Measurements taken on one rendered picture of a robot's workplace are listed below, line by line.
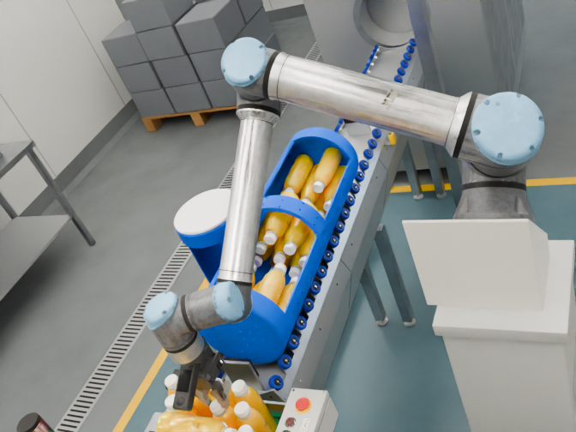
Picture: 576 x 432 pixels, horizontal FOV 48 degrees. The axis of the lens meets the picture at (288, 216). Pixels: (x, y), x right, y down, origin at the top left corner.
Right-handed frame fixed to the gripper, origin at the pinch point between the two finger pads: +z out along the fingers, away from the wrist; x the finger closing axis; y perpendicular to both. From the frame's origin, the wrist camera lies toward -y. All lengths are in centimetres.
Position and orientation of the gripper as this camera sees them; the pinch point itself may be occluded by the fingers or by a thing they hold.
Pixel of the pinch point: (217, 406)
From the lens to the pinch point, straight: 174.8
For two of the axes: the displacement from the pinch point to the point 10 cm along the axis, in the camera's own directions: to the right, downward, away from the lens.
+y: 3.2, -6.5, 6.8
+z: 3.3, 7.6, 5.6
